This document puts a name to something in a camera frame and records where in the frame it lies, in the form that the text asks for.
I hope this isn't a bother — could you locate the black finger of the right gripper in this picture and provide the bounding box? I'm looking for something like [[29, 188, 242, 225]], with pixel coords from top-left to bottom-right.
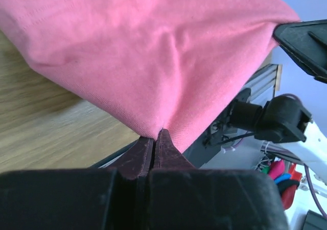
[[273, 19, 326, 83]]

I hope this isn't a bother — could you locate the aluminium frame rail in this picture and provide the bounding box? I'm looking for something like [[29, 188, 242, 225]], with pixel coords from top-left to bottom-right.
[[244, 64, 283, 106]]

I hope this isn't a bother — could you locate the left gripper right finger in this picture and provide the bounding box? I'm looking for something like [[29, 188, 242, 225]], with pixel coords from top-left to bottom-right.
[[152, 129, 195, 170]]

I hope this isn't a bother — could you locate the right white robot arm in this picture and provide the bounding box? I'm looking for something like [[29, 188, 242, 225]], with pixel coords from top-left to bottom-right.
[[229, 20, 326, 182]]

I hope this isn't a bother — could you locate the rose red t shirt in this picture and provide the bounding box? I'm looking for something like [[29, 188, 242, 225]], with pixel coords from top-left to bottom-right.
[[1, 0, 299, 152]]

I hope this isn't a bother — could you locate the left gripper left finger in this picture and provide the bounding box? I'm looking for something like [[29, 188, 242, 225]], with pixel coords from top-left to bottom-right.
[[112, 137, 154, 180]]

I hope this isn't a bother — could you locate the coloured wire bundle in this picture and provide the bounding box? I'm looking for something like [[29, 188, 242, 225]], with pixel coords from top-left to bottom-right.
[[255, 158, 303, 212]]

